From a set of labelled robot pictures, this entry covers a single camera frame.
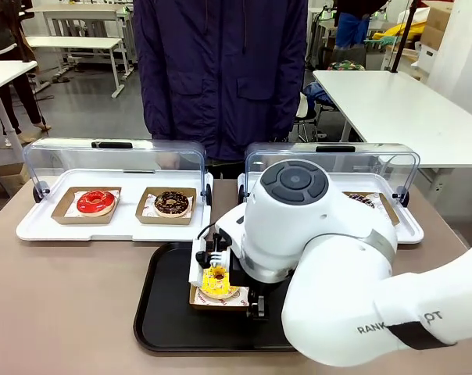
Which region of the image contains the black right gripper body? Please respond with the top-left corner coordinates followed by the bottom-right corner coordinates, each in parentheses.
top-left (202, 232), bottom-right (257, 293)

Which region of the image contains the white printed paper liner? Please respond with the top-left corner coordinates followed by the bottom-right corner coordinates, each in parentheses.
top-left (63, 188), bottom-right (122, 219)
top-left (343, 191), bottom-right (392, 223)
top-left (195, 287), bottom-right (249, 310)
top-left (143, 192), bottom-right (196, 219)

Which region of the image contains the brown cardboard donut tray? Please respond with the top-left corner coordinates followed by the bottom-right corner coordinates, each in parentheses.
top-left (341, 191), bottom-right (401, 228)
top-left (50, 186), bottom-right (123, 226)
top-left (135, 187), bottom-right (198, 226)
top-left (188, 284), bottom-right (250, 314)

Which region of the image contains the yellow glazed donut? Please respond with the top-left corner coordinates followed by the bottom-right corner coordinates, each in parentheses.
top-left (198, 267), bottom-right (241, 301)

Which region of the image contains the chocolate glazed donut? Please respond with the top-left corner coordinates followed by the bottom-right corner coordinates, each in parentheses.
top-left (153, 190), bottom-right (191, 219)

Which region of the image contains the black plastic serving tray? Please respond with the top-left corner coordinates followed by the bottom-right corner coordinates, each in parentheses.
top-left (133, 241), bottom-right (319, 355)

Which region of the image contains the red glazed donut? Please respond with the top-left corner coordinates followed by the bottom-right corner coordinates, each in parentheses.
top-left (76, 190), bottom-right (116, 218)

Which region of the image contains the purple sprinkled donut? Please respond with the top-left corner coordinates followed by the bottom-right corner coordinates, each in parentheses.
top-left (345, 193), bottom-right (377, 211)

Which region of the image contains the person's right hand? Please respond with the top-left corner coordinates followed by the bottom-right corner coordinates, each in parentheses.
top-left (157, 153), bottom-right (179, 170)

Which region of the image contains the white display case base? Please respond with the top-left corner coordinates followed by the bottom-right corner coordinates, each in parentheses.
top-left (16, 168), bottom-right (213, 243)
top-left (238, 171), bottom-right (424, 245)

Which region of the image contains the clear display case lid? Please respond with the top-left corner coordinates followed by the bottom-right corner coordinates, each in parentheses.
top-left (244, 141), bottom-right (421, 201)
top-left (22, 136), bottom-right (208, 204)

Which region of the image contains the person in navy jacket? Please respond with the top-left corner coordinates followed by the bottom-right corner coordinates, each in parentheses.
top-left (132, 0), bottom-right (310, 180)

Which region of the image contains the blue cloth bundle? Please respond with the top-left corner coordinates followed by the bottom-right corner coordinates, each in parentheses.
top-left (302, 82), bottom-right (339, 115)

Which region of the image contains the colourful patterned bag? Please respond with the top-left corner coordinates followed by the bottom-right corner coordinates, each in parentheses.
top-left (326, 59), bottom-right (367, 72)

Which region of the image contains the large white table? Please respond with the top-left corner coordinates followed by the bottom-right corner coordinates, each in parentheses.
top-left (312, 69), bottom-right (472, 170)

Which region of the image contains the white workbench table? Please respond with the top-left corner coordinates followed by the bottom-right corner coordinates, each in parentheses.
top-left (24, 36), bottom-right (130, 98)

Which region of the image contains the background person in blue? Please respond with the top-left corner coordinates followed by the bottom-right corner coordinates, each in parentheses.
top-left (334, 0), bottom-right (372, 50)

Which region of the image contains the green cloth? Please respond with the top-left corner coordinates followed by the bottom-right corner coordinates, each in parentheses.
top-left (363, 33), bottom-right (394, 45)

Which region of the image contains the white framed workbench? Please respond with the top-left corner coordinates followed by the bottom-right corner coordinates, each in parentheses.
top-left (36, 2), bottom-right (138, 73)

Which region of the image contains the white table with round leg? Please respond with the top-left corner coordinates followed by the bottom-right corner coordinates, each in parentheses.
top-left (0, 60), bottom-right (38, 150)

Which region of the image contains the black stand pole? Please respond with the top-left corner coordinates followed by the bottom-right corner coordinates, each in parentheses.
top-left (389, 0), bottom-right (419, 74)

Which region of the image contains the white storage box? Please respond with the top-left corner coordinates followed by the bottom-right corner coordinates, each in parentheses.
top-left (410, 41), bottom-right (441, 83)

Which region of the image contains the yellow cloth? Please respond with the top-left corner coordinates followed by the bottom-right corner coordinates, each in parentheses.
top-left (384, 21), bottom-right (427, 41)

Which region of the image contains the background person in dark clothes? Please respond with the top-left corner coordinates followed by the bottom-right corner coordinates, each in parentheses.
top-left (0, 0), bottom-right (52, 132)

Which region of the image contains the brown cardboard box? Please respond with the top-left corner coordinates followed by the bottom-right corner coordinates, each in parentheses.
top-left (420, 2), bottom-right (454, 50)

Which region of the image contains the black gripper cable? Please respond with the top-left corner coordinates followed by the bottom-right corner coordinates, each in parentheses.
top-left (197, 222), bottom-right (222, 241)

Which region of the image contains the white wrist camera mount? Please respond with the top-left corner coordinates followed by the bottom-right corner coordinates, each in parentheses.
top-left (188, 238), bottom-right (208, 287)

